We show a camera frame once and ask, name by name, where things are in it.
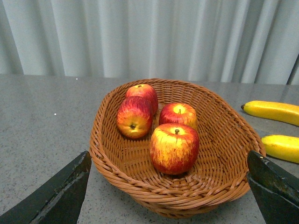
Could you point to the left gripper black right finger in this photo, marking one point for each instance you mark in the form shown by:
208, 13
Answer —
276, 191

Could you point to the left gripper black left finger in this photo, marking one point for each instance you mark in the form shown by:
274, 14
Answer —
57, 201

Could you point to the red yellow apple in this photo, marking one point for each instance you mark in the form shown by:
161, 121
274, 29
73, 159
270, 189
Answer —
174, 148

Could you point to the large yellow banana near left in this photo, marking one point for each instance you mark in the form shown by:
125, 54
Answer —
282, 147

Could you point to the brown wicker basket with apples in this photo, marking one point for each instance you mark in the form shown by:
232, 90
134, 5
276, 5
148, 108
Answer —
218, 175

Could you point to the curved yellow banana on table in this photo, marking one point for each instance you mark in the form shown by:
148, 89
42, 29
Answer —
277, 111

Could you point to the red apple lying sideways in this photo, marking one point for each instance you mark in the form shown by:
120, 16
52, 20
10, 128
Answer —
134, 117

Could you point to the red apple middle right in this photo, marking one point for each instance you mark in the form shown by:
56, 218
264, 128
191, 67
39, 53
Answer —
179, 113

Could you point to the red apple back of basket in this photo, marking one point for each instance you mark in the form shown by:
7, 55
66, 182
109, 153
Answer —
146, 91

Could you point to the white pleated curtain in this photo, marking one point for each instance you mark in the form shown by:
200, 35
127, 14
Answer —
246, 41

